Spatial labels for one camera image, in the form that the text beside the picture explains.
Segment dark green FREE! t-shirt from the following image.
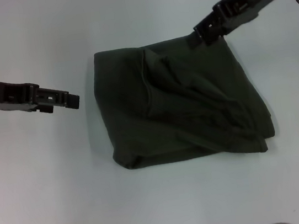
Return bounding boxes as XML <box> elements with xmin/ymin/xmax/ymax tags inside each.
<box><xmin>87</xmin><ymin>24</ymin><xmax>278</xmax><ymax>176</ymax></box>

